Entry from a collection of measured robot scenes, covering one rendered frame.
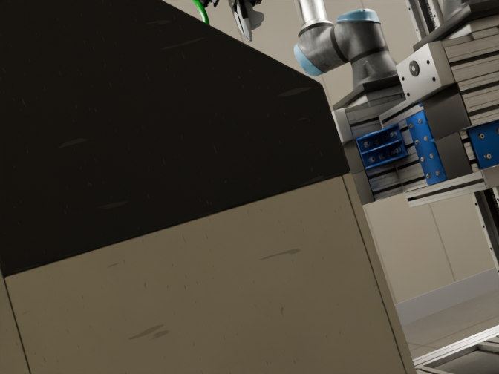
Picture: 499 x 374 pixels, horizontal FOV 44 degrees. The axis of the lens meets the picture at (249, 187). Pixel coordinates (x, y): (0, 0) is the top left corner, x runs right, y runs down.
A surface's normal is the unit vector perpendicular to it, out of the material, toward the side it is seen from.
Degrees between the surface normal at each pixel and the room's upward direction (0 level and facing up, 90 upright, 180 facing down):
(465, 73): 90
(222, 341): 90
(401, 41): 90
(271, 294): 90
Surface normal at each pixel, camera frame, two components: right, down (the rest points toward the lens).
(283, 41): 0.24, -0.14
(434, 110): -0.92, 0.27
